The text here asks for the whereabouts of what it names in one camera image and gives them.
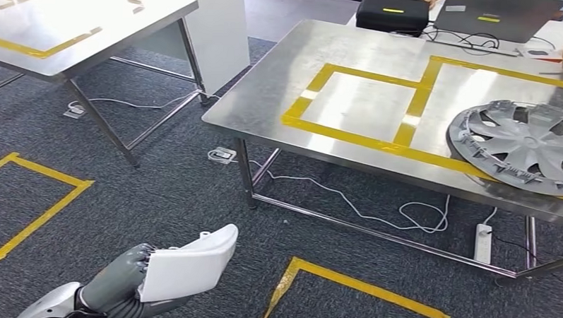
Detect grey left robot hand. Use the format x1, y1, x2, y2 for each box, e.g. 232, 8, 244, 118
78, 240, 196, 318

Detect white plastic car part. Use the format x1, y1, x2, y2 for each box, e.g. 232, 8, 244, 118
136, 220, 239, 307

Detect steel workbench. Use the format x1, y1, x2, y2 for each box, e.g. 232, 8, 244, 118
196, 15, 563, 287

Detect white plug adapter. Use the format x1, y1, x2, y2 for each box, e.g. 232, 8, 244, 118
207, 147, 238, 165
62, 100, 88, 120

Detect yellow tape marks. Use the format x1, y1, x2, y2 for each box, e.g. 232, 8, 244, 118
0, 0, 148, 64

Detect steel table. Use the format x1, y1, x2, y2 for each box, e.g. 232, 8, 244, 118
0, 0, 213, 171

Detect yellow tape outline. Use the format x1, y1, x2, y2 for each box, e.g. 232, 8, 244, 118
278, 50, 563, 202

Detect white power strip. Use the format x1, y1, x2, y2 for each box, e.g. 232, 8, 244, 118
473, 224, 493, 265

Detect black carry case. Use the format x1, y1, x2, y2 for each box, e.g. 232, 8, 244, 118
355, 0, 430, 37

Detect grey wheel cover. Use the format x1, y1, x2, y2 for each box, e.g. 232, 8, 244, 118
445, 98, 563, 197

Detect grey laptop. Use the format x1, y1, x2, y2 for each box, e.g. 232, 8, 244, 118
432, 0, 563, 46

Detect small white orange box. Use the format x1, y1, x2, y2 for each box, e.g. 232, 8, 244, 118
519, 46, 563, 64

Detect white floor cable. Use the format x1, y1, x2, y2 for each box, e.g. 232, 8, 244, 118
68, 86, 222, 114
232, 158, 452, 235

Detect black cables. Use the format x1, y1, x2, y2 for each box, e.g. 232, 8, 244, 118
418, 23, 502, 57

